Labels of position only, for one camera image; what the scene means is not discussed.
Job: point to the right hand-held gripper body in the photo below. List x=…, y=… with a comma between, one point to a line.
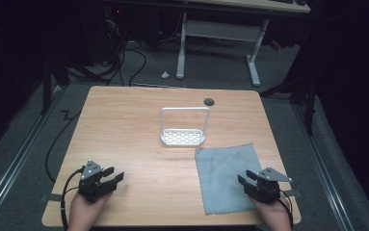
x=266, y=187

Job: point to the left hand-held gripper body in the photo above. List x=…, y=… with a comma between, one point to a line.
x=90, y=187

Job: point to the grey cloth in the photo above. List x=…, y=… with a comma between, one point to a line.
x=225, y=174

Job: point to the white towel rack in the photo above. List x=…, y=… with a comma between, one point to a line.
x=182, y=136

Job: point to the person's right hand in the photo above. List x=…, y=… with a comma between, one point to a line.
x=273, y=215

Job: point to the grey tape strip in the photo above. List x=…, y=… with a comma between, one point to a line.
x=53, y=197
x=292, y=193

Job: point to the black metal stand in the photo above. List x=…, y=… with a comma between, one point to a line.
x=302, y=93
x=52, y=80

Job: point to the crumpled white paper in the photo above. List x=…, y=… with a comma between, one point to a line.
x=165, y=75

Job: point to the white desk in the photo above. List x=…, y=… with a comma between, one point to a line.
x=224, y=29

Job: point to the metal floor rail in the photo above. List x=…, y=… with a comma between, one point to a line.
x=10, y=166
x=323, y=166

